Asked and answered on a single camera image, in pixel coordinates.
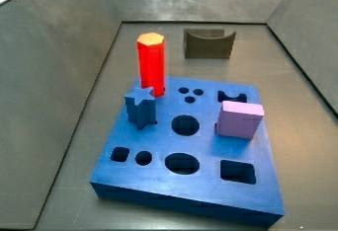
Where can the blue shape sorter board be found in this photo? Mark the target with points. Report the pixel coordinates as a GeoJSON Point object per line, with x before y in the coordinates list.
{"type": "Point", "coordinates": [176, 165]}

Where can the black curved fixture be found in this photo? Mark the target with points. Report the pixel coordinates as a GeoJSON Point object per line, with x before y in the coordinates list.
{"type": "Point", "coordinates": [207, 43]}

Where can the blue star block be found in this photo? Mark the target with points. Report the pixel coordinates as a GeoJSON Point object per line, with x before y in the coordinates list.
{"type": "Point", "coordinates": [140, 103]}

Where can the purple rectangular block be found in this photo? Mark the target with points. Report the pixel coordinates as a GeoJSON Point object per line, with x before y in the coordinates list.
{"type": "Point", "coordinates": [239, 119]}

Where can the red hexagonal prism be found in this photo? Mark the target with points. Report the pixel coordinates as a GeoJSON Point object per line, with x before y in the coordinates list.
{"type": "Point", "coordinates": [151, 62]}

